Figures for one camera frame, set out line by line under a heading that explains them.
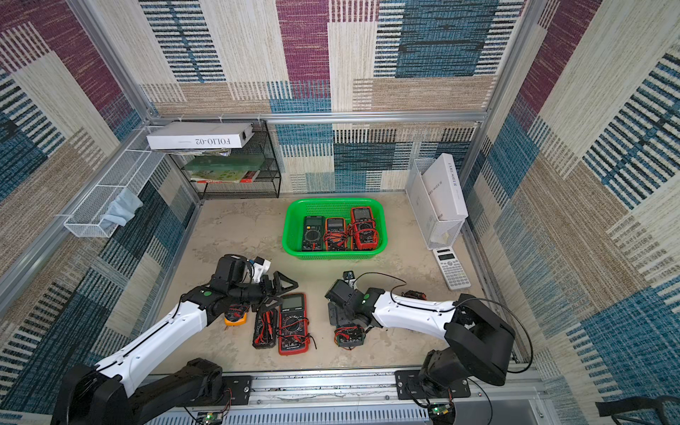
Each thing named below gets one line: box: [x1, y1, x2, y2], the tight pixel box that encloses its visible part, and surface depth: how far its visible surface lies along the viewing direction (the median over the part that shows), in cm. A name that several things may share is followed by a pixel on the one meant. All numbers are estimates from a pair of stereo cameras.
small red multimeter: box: [348, 206, 379, 251], surface depth 99 cm
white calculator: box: [432, 246, 472, 291], surface depth 98 cm
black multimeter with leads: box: [252, 307, 279, 349], surface depth 83 cm
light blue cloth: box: [100, 187, 144, 231], surface depth 69 cm
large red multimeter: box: [277, 293, 317, 356], surface depth 83 cm
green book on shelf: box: [184, 154, 266, 184], surface depth 99 cm
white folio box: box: [146, 122, 255, 151], surface depth 81 cm
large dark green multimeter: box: [301, 215, 325, 252], surface depth 107 cm
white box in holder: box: [421, 153, 469, 222], surface depth 96 cm
